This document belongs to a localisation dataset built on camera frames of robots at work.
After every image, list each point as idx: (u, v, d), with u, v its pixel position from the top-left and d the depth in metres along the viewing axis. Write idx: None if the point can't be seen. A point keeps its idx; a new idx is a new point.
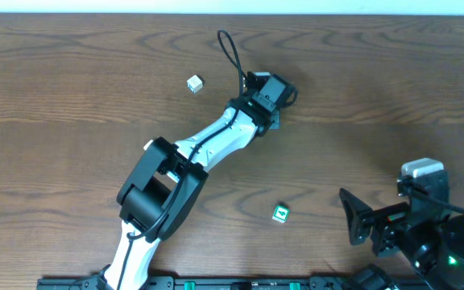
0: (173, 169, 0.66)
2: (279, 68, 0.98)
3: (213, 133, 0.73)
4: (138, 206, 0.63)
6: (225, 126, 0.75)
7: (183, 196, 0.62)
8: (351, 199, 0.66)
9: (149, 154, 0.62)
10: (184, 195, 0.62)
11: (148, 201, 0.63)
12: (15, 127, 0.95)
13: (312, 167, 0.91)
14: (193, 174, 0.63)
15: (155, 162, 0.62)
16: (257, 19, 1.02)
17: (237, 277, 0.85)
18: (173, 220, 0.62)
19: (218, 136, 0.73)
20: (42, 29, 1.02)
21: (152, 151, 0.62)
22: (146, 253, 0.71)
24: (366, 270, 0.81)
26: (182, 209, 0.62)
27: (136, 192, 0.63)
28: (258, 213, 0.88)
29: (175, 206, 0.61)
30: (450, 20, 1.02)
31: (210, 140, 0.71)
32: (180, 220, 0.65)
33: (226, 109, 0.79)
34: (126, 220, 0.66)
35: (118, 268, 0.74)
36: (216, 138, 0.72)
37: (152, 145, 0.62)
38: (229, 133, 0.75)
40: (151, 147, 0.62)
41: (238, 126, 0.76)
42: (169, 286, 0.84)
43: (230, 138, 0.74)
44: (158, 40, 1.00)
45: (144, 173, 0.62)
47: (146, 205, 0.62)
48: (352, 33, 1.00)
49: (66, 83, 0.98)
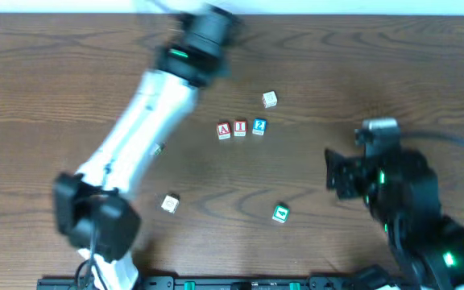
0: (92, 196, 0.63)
2: (279, 68, 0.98)
3: (130, 130, 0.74)
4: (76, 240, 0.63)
6: (144, 114, 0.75)
7: (106, 224, 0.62)
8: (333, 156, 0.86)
9: (60, 196, 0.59)
10: (107, 222, 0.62)
11: (83, 236, 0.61)
12: (15, 127, 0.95)
13: (312, 167, 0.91)
14: None
15: (65, 203, 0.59)
16: (257, 19, 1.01)
17: (238, 277, 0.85)
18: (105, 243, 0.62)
19: (137, 130, 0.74)
20: (41, 28, 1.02)
21: (61, 193, 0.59)
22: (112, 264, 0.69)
24: (369, 268, 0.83)
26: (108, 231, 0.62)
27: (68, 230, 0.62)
28: (258, 213, 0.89)
29: (99, 236, 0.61)
30: (451, 19, 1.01)
31: (126, 145, 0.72)
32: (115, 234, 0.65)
33: (149, 77, 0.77)
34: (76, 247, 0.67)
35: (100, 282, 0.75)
36: (133, 134, 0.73)
37: (54, 188, 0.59)
38: (149, 123, 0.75)
40: (55, 192, 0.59)
41: (149, 113, 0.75)
42: (169, 286, 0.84)
43: (151, 127, 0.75)
44: (158, 40, 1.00)
45: (64, 214, 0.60)
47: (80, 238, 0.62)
48: (352, 33, 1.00)
49: (65, 83, 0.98)
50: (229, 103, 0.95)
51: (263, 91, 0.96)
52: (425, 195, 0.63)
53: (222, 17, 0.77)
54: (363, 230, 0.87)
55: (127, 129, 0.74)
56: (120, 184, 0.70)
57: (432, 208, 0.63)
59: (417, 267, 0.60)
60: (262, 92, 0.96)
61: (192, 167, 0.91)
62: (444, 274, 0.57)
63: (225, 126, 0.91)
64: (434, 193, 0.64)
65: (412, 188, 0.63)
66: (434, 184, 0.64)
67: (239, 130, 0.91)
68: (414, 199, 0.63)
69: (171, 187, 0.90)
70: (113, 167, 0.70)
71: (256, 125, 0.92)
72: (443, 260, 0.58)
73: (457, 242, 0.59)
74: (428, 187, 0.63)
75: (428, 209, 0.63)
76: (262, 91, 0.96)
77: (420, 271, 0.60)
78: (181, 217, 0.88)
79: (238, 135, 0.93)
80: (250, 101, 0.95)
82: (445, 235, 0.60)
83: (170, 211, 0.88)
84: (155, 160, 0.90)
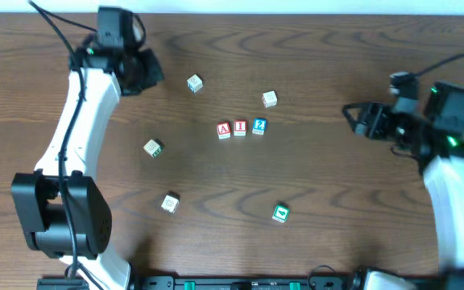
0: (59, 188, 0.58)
2: (279, 68, 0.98)
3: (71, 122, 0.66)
4: (53, 243, 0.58)
6: (78, 106, 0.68)
7: (81, 210, 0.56)
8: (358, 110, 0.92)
9: (20, 197, 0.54)
10: (80, 208, 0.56)
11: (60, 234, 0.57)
12: (15, 126, 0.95)
13: (312, 167, 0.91)
14: (77, 184, 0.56)
15: (31, 200, 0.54)
16: (256, 19, 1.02)
17: (238, 277, 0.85)
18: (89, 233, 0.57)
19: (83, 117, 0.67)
20: (43, 29, 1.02)
21: (18, 192, 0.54)
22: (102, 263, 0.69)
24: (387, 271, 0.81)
26: (89, 221, 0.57)
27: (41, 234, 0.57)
28: (258, 213, 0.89)
29: (80, 223, 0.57)
30: (449, 20, 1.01)
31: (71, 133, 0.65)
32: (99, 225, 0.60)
33: (71, 75, 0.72)
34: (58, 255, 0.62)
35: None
36: (79, 122, 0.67)
37: (13, 188, 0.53)
38: (84, 113, 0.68)
40: (14, 190, 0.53)
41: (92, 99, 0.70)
42: (169, 285, 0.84)
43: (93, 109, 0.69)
44: (159, 39, 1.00)
45: (30, 215, 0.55)
47: (58, 237, 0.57)
48: (352, 33, 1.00)
49: (66, 82, 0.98)
50: (229, 103, 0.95)
51: (263, 91, 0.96)
52: (451, 106, 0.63)
53: (110, 14, 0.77)
54: (363, 230, 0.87)
55: (63, 131, 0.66)
56: (77, 166, 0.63)
57: (454, 119, 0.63)
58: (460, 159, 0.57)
59: (424, 150, 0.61)
60: (262, 92, 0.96)
61: (192, 167, 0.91)
62: (441, 126, 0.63)
63: (225, 126, 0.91)
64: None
65: (449, 97, 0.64)
66: None
67: (239, 130, 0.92)
68: (444, 105, 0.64)
69: (171, 187, 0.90)
70: (68, 151, 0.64)
71: (256, 125, 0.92)
72: (445, 127, 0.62)
73: (457, 138, 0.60)
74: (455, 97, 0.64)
75: (450, 118, 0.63)
76: (262, 90, 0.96)
77: (426, 153, 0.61)
78: (180, 216, 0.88)
79: (238, 135, 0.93)
80: (250, 100, 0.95)
82: (454, 134, 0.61)
83: (170, 210, 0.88)
84: (155, 160, 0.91)
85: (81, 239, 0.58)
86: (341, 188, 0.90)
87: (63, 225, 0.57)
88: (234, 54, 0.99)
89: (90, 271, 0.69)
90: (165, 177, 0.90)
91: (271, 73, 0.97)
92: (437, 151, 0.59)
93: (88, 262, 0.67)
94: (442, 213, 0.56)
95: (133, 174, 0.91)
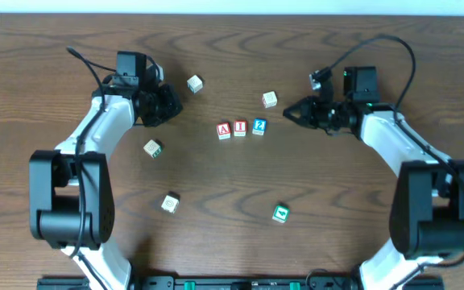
0: (70, 174, 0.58)
2: (279, 68, 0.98)
3: (89, 122, 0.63)
4: (57, 229, 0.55)
6: (100, 113, 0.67)
7: (93, 186, 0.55)
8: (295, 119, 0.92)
9: (37, 171, 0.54)
10: (93, 184, 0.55)
11: (65, 217, 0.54)
12: (15, 127, 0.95)
13: (313, 167, 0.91)
14: (91, 161, 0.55)
15: (46, 175, 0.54)
16: (257, 19, 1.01)
17: (238, 277, 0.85)
18: (97, 215, 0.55)
19: (101, 122, 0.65)
20: (42, 29, 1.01)
21: (36, 165, 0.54)
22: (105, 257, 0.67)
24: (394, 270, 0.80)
26: (99, 200, 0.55)
27: (47, 215, 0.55)
28: (258, 213, 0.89)
29: (89, 201, 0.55)
30: (451, 20, 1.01)
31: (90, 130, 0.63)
32: (107, 212, 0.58)
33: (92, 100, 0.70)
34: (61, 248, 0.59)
35: (96, 283, 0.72)
36: (99, 123, 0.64)
37: (31, 161, 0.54)
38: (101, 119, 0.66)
40: (31, 164, 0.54)
41: (112, 108, 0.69)
42: (169, 286, 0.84)
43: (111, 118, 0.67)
44: (159, 40, 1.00)
45: (42, 192, 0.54)
47: (64, 221, 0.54)
48: (352, 34, 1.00)
49: (66, 83, 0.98)
50: (229, 103, 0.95)
51: (263, 92, 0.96)
52: (362, 80, 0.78)
53: (127, 55, 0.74)
54: (363, 230, 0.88)
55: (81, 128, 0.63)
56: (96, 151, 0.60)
57: (367, 91, 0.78)
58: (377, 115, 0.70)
59: (354, 119, 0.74)
60: (262, 92, 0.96)
61: (192, 167, 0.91)
62: (359, 97, 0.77)
63: (225, 126, 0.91)
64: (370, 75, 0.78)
65: (359, 74, 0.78)
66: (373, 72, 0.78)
67: (239, 130, 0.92)
68: (357, 80, 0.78)
69: (171, 187, 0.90)
70: (87, 141, 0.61)
71: (256, 125, 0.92)
72: (362, 97, 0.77)
73: (373, 104, 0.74)
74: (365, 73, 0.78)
75: (364, 91, 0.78)
76: (262, 91, 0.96)
77: (355, 122, 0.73)
78: (180, 216, 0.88)
79: (238, 135, 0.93)
80: (250, 101, 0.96)
82: (373, 101, 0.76)
83: (170, 210, 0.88)
84: (155, 160, 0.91)
85: (88, 222, 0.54)
86: (341, 188, 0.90)
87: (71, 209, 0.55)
88: (234, 54, 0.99)
89: (92, 264, 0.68)
90: (165, 178, 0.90)
91: (271, 74, 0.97)
92: (366, 112, 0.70)
93: (91, 254, 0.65)
94: (384, 146, 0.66)
95: (133, 174, 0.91)
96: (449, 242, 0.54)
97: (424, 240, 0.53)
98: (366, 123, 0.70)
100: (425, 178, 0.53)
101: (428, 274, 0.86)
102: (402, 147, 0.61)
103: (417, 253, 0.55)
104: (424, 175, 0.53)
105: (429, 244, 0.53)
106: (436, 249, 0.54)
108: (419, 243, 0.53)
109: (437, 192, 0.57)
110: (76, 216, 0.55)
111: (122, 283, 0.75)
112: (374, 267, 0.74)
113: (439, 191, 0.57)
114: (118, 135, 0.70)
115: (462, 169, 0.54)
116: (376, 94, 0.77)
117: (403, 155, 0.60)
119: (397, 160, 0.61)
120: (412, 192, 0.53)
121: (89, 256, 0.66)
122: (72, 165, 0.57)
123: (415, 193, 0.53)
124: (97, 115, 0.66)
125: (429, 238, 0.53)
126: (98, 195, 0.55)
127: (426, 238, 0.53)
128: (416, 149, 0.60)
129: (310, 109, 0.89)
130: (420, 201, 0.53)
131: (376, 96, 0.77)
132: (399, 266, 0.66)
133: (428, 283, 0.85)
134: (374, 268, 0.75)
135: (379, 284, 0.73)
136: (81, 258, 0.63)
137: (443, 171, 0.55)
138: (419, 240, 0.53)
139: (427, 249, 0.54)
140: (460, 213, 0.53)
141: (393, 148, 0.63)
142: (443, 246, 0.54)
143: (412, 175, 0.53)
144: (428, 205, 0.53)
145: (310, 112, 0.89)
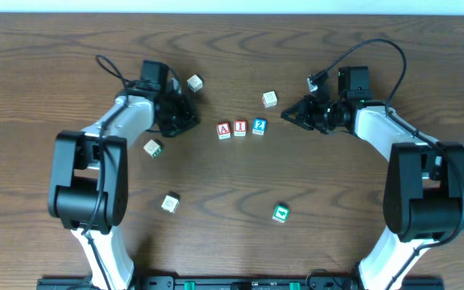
0: (91, 158, 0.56)
2: (279, 68, 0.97)
3: (113, 114, 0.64)
4: (72, 209, 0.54)
6: (122, 109, 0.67)
7: (113, 168, 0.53)
8: (292, 120, 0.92)
9: (61, 151, 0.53)
10: (113, 166, 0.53)
11: (82, 198, 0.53)
12: (15, 127, 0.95)
13: (313, 167, 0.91)
14: (115, 142, 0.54)
15: (68, 155, 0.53)
16: (257, 19, 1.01)
17: (238, 277, 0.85)
18: (114, 197, 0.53)
19: (125, 115, 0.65)
20: (41, 29, 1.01)
21: (62, 144, 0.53)
22: (114, 247, 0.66)
24: None
26: (118, 183, 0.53)
27: (64, 193, 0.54)
28: (258, 213, 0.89)
29: (107, 183, 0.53)
30: (451, 20, 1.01)
31: (115, 121, 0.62)
32: (123, 196, 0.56)
33: (117, 98, 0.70)
34: (74, 228, 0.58)
35: (99, 273, 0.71)
36: (122, 117, 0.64)
37: (58, 139, 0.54)
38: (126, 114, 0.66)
40: (57, 142, 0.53)
41: (134, 105, 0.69)
42: (169, 286, 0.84)
43: (134, 115, 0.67)
44: (158, 39, 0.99)
45: (63, 170, 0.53)
47: (80, 201, 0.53)
48: (353, 33, 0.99)
49: (65, 83, 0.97)
50: (229, 103, 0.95)
51: (263, 92, 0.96)
52: (355, 80, 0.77)
53: (152, 63, 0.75)
54: (363, 230, 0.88)
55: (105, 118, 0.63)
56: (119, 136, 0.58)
57: (360, 89, 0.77)
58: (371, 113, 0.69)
59: (347, 116, 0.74)
60: (262, 92, 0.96)
61: (192, 167, 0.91)
62: (354, 95, 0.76)
63: (225, 126, 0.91)
64: (364, 76, 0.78)
65: (352, 73, 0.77)
66: (366, 71, 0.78)
67: (239, 130, 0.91)
68: (350, 80, 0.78)
69: (171, 187, 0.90)
70: (110, 128, 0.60)
71: (256, 125, 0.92)
72: (357, 95, 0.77)
73: (366, 101, 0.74)
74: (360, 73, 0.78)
75: (358, 89, 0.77)
76: (262, 91, 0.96)
77: (350, 119, 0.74)
78: (180, 216, 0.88)
79: (238, 135, 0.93)
80: (250, 101, 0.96)
82: (366, 98, 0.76)
83: (170, 210, 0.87)
84: (155, 160, 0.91)
85: (102, 205, 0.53)
86: (341, 188, 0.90)
87: (89, 191, 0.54)
88: (234, 54, 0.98)
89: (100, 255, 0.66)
90: (164, 178, 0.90)
91: (271, 73, 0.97)
92: (358, 107, 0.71)
93: (100, 244, 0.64)
94: (376, 134, 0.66)
95: (133, 173, 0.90)
96: (441, 223, 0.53)
97: (416, 221, 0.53)
98: (359, 117, 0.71)
100: (416, 158, 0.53)
101: (428, 274, 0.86)
102: (393, 133, 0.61)
103: (410, 234, 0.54)
104: (414, 155, 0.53)
105: (421, 225, 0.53)
106: (428, 229, 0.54)
108: (411, 223, 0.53)
109: (427, 176, 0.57)
110: (93, 197, 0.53)
111: (126, 282, 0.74)
112: (373, 263, 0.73)
113: (429, 173, 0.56)
114: (138, 132, 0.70)
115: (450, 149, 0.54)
116: (369, 92, 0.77)
117: (395, 139, 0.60)
119: (389, 146, 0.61)
120: (402, 171, 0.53)
121: (97, 246, 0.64)
122: (94, 148, 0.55)
123: (405, 173, 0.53)
124: (121, 110, 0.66)
125: (420, 218, 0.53)
126: (118, 177, 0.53)
127: (417, 217, 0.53)
128: (408, 134, 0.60)
129: (307, 107, 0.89)
130: (411, 181, 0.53)
131: (369, 94, 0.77)
132: (395, 257, 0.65)
133: (428, 283, 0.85)
134: (373, 264, 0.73)
135: (379, 280, 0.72)
136: (90, 242, 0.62)
137: (433, 152, 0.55)
138: (411, 221, 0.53)
139: (420, 229, 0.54)
140: (450, 192, 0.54)
141: (384, 135, 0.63)
142: (435, 226, 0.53)
143: (403, 155, 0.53)
144: (418, 184, 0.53)
145: (306, 110, 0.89)
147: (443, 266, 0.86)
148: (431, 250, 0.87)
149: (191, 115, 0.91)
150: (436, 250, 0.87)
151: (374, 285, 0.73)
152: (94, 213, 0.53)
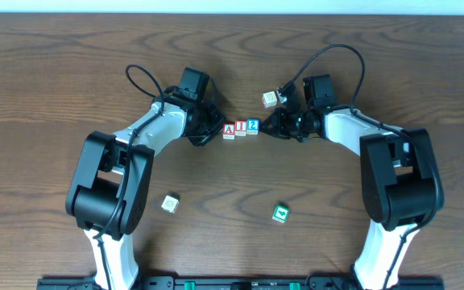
0: (116, 162, 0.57)
2: (279, 68, 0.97)
3: (147, 122, 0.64)
4: (90, 211, 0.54)
6: (156, 115, 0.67)
7: (134, 179, 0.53)
8: (266, 130, 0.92)
9: (89, 152, 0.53)
10: (135, 177, 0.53)
11: (100, 202, 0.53)
12: (14, 127, 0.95)
13: (313, 167, 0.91)
14: (140, 154, 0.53)
15: (96, 159, 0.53)
16: (257, 19, 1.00)
17: (238, 277, 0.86)
18: (132, 208, 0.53)
19: (157, 124, 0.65)
20: (42, 29, 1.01)
21: (90, 147, 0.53)
22: (121, 250, 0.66)
24: None
26: (138, 193, 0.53)
27: (84, 195, 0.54)
28: (258, 213, 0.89)
29: (127, 192, 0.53)
30: (450, 20, 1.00)
31: (147, 127, 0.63)
32: (139, 207, 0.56)
33: (153, 103, 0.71)
34: (87, 228, 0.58)
35: (102, 272, 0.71)
36: (153, 125, 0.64)
37: (87, 140, 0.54)
38: (158, 122, 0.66)
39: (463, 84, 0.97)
40: (87, 143, 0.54)
41: (168, 114, 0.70)
42: (169, 286, 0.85)
43: (165, 125, 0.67)
44: (159, 39, 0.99)
45: (88, 172, 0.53)
47: (99, 205, 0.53)
48: (353, 34, 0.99)
49: (65, 82, 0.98)
50: (229, 103, 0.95)
51: (263, 92, 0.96)
52: (320, 88, 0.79)
53: (194, 72, 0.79)
54: (363, 230, 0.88)
55: (136, 125, 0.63)
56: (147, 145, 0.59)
57: (325, 96, 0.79)
58: (334, 120, 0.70)
59: (316, 123, 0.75)
60: (262, 92, 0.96)
61: (192, 167, 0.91)
62: (319, 103, 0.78)
63: (230, 126, 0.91)
64: (329, 86, 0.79)
65: (316, 82, 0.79)
66: (326, 79, 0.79)
67: (240, 130, 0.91)
68: (314, 89, 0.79)
69: (172, 187, 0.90)
70: (140, 135, 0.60)
71: (250, 125, 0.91)
72: (322, 103, 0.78)
73: (333, 106, 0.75)
74: (326, 84, 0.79)
75: (323, 97, 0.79)
76: (263, 91, 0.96)
77: (319, 126, 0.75)
78: (180, 217, 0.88)
79: (238, 135, 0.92)
80: (250, 101, 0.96)
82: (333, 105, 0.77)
83: (170, 211, 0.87)
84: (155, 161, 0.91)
85: (117, 213, 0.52)
86: (341, 188, 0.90)
87: (108, 197, 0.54)
88: (234, 54, 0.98)
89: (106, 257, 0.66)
90: (163, 177, 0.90)
91: (271, 73, 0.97)
92: (326, 112, 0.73)
93: (108, 246, 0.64)
94: (344, 132, 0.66)
95: None
96: (424, 206, 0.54)
97: (401, 206, 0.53)
98: (328, 122, 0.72)
100: (384, 149, 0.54)
101: (428, 274, 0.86)
102: (359, 129, 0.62)
103: (395, 221, 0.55)
104: (382, 146, 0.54)
105: (407, 209, 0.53)
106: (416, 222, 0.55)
108: (395, 211, 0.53)
109: (399, 164, 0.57)
110: (111, 204, 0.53)
111: (126, 284, 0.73)
112: (366, 259, 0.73)
113: (401, 161, 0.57)
114: (168, 141, 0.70)
115: (416, 134, 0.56)
116: (333, 99, 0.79)
117: (361, 133, 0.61)
119: (357, 141, 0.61)
120: (374, 163, 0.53)
121: (105, 247, 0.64)
122: (122, 153, 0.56)
123: (383, 164, 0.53)
124: (155, 117, 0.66)
125: (407, 203, 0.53)
126: (138, 188, 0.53)
127: (403, 203, 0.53)
128: (373, 127, 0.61)
129: (279, 119, 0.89)
130: (386, 170, 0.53)
131: (335, 100, 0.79)
132: (389, 250, 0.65)
133: (428, 283, 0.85)
134: (366, 261, 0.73)
135: (374, 277, 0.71)
136: (100, 246, 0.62)
137: (399, 140, 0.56)
138: (395, 208, 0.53)
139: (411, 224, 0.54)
140: (422, 173, 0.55)
141: (350, 132, 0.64)
142: (420, 209, 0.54)
143: (370, 147, 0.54)
144: (392, 171, 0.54)
145: (279, 122, 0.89)
147: (443, 266, 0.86)
148: (431, 250, 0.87)
149: (218, 118, 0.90)
150: (436, 250, 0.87)
151: (370, 283, 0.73)
152: (110, 219, 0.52)
